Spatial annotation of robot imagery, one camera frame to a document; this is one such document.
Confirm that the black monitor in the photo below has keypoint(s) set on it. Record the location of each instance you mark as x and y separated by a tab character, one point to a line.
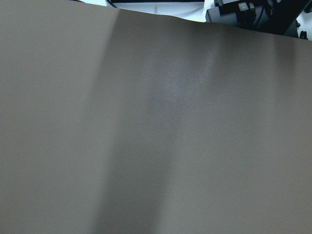
278	17

